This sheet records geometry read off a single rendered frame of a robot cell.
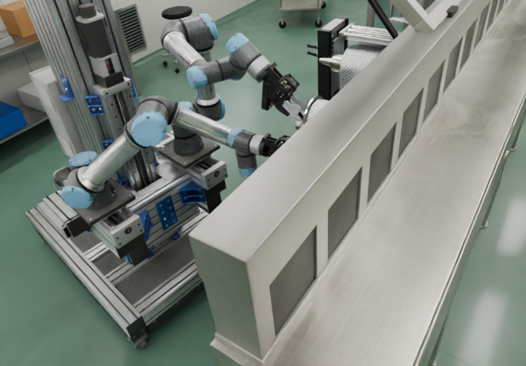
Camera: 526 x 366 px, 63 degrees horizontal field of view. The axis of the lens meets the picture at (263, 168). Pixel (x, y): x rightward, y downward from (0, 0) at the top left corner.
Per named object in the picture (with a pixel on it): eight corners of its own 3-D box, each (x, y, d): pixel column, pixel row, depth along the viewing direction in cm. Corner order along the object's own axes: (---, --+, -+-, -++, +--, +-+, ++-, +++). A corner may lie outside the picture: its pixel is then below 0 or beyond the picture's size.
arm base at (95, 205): (76, 199, 190) (68, 182, 184) (106, 182, 198) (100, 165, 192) (92, 214, 181) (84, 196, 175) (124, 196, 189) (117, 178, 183)
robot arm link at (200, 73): (148, 21, 175) (191, 68, 141) (174, 16, 179) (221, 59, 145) (154, 48, 183) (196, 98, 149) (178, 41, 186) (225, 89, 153)
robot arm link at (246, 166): (256, 160, 178) (253, 138, 172) (258, 177, 169) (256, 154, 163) (237, 163, 178) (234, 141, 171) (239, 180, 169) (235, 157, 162)
